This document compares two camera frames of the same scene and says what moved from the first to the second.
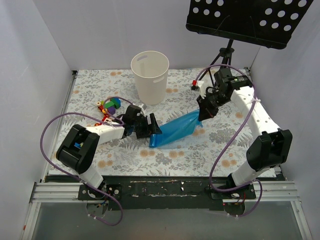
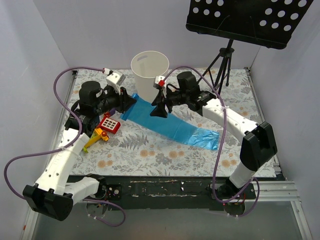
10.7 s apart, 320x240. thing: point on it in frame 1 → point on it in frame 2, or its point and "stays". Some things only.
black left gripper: [149, 125] → [122, 100]
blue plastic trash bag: [175, 131] → [172, 126]
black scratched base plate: [166, 192] stays
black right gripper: [208, 105] → [164, 99]
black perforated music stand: [269, 23] stays
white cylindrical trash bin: [150, 69] stays
